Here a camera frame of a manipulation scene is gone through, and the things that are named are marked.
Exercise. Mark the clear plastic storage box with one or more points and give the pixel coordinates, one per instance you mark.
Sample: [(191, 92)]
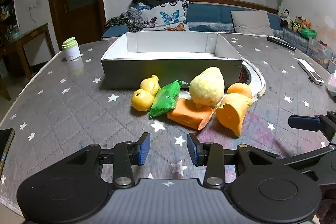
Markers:
[(320, 53)]

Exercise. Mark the orange packet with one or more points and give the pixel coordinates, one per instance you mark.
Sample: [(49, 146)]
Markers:
[(187, 115)]

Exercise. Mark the white jar with green lid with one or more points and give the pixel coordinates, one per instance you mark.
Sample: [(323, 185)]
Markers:
[(71, 50)]

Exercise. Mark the butterfly print pillow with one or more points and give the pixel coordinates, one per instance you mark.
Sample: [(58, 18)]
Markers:
[(168, 15)]

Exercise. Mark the orange rubber duck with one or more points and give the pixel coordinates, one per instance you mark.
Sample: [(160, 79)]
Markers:
[(233, 115)]

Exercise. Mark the yellow plush chick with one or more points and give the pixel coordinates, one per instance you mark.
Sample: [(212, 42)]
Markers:
[(207, 87)]

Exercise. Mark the panda plush toy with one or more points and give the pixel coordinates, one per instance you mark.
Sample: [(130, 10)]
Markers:
[(284, 16)]

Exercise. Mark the black remote control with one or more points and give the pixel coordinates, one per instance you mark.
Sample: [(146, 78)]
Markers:
[(281, 43)]

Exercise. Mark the blue patterned storage box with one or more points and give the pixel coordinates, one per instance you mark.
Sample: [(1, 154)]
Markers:
[(295, 39)]

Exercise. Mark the white wall outlet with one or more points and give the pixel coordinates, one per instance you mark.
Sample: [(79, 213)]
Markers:
[(32, 5)]

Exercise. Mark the wooden side table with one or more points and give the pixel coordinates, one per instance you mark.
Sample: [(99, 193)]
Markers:
[(25, 37)]

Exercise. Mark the white remote control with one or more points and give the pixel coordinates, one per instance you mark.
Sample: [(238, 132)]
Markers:
[(311, 71)]

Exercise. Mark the plaid cloth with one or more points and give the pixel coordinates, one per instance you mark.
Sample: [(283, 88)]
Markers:
[(126, 19)]

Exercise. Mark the pink plastic bag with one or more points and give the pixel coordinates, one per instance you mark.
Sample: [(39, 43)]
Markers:
[(332, 85)]

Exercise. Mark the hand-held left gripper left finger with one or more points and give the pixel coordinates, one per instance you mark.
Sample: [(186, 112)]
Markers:
[(144, 148)]

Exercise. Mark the grey pillow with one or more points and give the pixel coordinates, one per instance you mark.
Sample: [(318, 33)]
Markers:
[(252, 22)]

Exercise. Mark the blue sofa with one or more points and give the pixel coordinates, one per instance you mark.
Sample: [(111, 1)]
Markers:
[(207, 15)]

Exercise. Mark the yellow green stuffed toy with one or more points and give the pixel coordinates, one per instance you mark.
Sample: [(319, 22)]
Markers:
[(296, 24)]

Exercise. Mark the green plastic packet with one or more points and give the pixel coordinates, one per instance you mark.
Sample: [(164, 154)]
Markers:
[(164, 99)]

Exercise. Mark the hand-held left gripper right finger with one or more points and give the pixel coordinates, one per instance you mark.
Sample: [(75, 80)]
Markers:
[(193, 150)]

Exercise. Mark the white cardboard box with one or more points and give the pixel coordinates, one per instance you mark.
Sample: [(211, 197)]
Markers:
[(170, 69)]

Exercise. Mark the orange fox stuffed toy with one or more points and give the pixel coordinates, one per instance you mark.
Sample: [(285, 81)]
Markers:
[(306, 23)]

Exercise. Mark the yellow rubber duck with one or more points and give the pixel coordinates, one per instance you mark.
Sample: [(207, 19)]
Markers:
[(143, 99)]

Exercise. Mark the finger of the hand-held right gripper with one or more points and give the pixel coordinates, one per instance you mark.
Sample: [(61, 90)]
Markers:
[(309, 155), (304, 123)]

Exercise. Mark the bottles on side table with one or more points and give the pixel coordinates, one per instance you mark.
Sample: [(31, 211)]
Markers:
[(14, 32)]

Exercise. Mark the black smartphone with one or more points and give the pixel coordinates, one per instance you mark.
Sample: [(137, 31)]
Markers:
[(5, 145)]

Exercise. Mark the green bowl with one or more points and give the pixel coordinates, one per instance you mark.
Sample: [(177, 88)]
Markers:
[(308, 33)]

